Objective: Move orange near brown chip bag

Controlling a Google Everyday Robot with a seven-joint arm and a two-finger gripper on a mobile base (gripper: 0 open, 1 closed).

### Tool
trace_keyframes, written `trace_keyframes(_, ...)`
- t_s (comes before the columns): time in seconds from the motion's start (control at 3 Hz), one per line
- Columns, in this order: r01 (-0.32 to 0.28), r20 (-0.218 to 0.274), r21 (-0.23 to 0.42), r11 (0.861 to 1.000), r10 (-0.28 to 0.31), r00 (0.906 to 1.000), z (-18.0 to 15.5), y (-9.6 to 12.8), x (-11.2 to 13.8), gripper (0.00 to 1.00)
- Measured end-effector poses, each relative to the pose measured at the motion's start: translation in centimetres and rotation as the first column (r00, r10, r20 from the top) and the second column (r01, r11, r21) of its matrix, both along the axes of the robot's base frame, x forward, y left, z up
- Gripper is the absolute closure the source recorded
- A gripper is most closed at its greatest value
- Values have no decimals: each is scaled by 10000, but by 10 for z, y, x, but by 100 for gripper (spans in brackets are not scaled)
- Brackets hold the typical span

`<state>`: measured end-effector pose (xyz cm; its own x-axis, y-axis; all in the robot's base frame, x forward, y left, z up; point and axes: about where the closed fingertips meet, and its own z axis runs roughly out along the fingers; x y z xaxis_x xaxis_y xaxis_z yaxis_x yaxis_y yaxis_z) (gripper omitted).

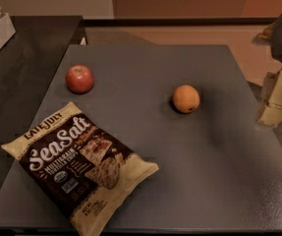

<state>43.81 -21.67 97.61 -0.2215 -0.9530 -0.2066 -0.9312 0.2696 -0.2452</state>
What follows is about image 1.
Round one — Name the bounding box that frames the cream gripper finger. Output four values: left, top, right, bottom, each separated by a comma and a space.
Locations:
252, 23, 275, 45
257, 69, 282, 127

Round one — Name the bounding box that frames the orange fruit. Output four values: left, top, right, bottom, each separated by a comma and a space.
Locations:
172, 85, 200, 113

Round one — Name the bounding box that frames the brown sea salt chip bag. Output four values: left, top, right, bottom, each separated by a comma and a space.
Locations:
2, 102, 158, 236

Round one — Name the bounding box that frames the red apple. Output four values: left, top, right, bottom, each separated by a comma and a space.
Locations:
65, 65, 94, 93

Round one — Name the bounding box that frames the dark side counter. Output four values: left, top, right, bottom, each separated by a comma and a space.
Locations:
0, 15, 88, 221

